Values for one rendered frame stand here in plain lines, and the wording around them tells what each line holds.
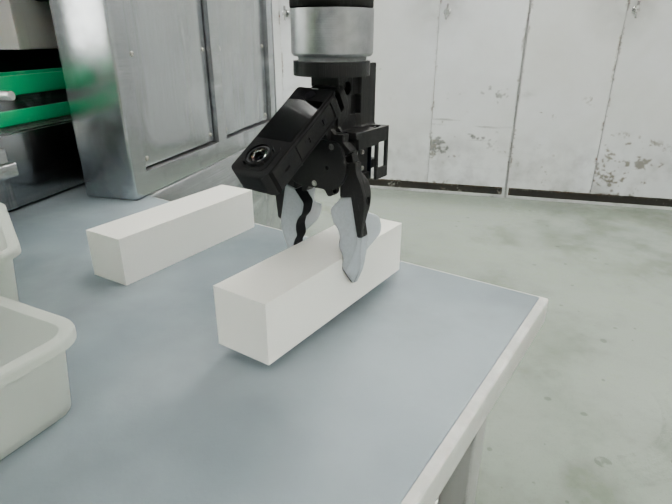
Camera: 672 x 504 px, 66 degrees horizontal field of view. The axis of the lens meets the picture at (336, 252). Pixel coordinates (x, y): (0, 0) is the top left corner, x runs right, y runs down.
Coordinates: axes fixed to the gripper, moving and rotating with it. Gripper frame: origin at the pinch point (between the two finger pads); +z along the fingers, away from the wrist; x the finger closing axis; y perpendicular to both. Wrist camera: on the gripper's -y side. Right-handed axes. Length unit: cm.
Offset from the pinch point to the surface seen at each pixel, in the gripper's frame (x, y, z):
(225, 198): 24.9, 10.9, -0.2
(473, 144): 89, 293, 44
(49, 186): 66, 6, 4
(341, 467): -13.7, -16.5, 5.9
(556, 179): 37, 311, 64
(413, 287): -5.4, 11.5, 5.8
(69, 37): 59, 11, -22
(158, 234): 23.8, -2.0, 1.1
